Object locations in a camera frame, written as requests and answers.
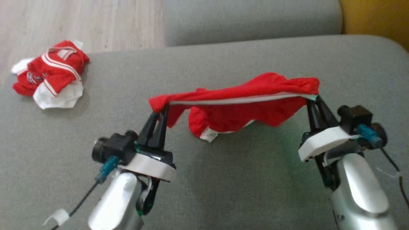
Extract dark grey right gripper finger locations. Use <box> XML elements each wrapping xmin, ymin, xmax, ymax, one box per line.
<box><xmin>316</xmin><ymin>95</ymin><xmax>339</xmax><ymax>129</ymax></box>
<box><xmin>306</xmin><ymin>100</ymin><xmax>321</xmax><ymax>132</ymax></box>

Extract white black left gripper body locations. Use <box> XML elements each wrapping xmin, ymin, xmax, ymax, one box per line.
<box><xmin>119</xmin><ymin>145</ymin><xmax>177</xmax><ymax>215</ymax></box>

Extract white cable tie tag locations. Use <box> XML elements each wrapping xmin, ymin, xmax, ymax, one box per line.
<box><xmin>43</xmin><ymin>209</ymin><xmax>70</xmax><ymax>226</ymax></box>
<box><xmin>377</xmin><ymin>168</ymin><xmax>402</xmax><ymax>180</ymax></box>

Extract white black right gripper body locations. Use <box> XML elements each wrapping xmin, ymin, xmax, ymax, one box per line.
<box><xmin>298</xmin><ymin>126</ymin><xmax>360</xmax><ymax>189</ymax></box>

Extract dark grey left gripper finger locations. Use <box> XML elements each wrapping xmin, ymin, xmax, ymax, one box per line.
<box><xmin>154</xmin><ymin>105</ymin><xmax>169</xmax><ymax>150</ymax></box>
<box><xmin>138</xmin><ymin>112</ymin><xmax>159</xmax><ymax>148</ymax></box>

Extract teal left camera cable connector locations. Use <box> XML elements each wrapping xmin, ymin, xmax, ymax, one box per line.
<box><xmin>96</xmin><ymin>156</ymin><xmax>120</xmax><ymax>184</ymax></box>

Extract blue right camera cable connector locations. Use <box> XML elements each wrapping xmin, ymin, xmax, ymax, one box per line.
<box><xmin>356</xmin><ymin>125</ymin><xmax>383</xmax><ymax>148</ymax></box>

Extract wide yellow sofa back cushion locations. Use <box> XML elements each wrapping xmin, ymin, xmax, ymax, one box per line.
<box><xmin>339</xmin><ymin>0</ymin><xmax>409</xmax><ymax>52</ymax></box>

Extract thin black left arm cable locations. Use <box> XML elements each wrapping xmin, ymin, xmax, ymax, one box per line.
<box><xmin>50</xmin><ymin>181</ymin><xmax>100</xmax><ymax>230</ymax></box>

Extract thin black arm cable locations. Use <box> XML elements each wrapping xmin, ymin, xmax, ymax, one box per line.
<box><xmin>380</xmin><ymin>147</ymin><xmax>409</xmax><ymax>208</ymax></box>
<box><xmin>50</xmin><ymin>181</ymin><xmax>100</xmax><ymax>230</ymax></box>

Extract grey sofa chaise seat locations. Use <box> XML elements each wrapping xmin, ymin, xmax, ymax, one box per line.
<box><xmin>0</xmin><ymin>34</ymin><xmax>409</xmax><ymax>230</ymax></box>

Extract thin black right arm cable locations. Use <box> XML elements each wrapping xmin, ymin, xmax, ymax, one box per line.
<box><xmin>380</xmin><ymin>147</ymin><xmax>409</xmax><ymax>208</ymax></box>

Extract red jersey with white sleeves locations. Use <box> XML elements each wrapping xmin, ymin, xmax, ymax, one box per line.
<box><xmin>11</xmin><ymin>40</ymin><xmax>90</xmax><ymax>110</ymax></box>

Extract red shorts with white stripe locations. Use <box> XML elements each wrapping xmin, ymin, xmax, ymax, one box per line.
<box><xmin>149</xmin><ymin>72</ymin><xmax>320</xmax><ymax>143</ymax></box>

